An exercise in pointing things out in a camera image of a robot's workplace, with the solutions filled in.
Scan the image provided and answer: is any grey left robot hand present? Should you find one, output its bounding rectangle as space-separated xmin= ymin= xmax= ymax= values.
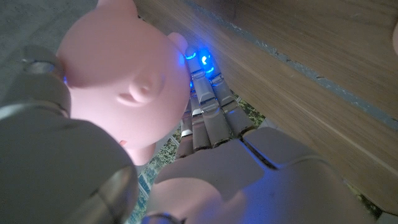
xmin=0 ymin=45 xmax=377 ymax=224

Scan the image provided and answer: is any pink plastic piggy bank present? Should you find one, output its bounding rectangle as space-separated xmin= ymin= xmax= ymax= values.
xmin=55 ymin=0 xmax=192 ymax=166

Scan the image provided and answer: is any printed window backdrop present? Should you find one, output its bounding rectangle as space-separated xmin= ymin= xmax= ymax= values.
xmin=126 ymin=90 xmax=398 ymax=224

